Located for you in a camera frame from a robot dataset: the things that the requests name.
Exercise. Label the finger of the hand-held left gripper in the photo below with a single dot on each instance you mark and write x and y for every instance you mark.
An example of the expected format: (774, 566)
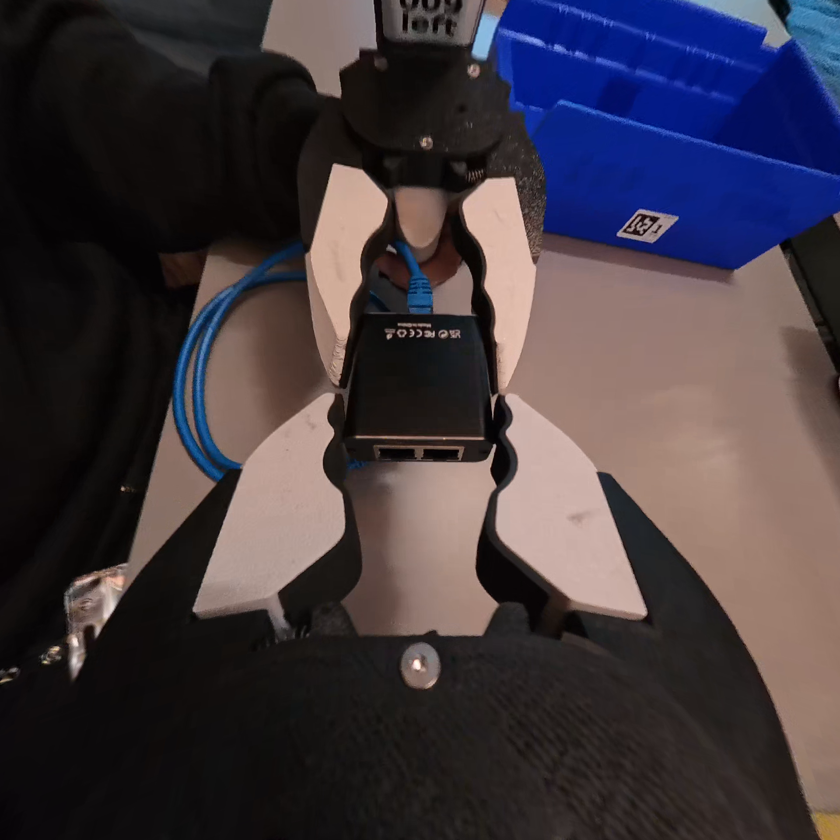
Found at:
(508, 262)
(334, 262)

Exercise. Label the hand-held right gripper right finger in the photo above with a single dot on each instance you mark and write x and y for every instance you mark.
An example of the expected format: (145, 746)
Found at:
(564, 525)

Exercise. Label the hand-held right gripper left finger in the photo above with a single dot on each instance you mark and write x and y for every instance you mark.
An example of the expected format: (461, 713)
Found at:
(282, 518)

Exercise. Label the black network adapter box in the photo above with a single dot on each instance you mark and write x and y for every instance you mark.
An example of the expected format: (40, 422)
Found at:
(417, 387)

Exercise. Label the blue plastic bin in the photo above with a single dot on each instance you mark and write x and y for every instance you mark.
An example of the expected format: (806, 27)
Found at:
(656, 184)

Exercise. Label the person's left forearm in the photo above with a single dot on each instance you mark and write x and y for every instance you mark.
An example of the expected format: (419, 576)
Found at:
(229, 144)

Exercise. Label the grey desk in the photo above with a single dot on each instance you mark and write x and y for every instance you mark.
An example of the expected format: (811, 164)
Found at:
(656, 394)

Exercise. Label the person's left hand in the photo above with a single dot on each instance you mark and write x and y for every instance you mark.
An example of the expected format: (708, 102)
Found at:
(443, 262)

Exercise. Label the clear plastic object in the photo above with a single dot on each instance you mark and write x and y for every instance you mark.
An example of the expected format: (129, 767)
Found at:
(92, 604)

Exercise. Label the person's black clothing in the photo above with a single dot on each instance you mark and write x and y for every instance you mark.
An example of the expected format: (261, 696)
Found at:
(65, 426)

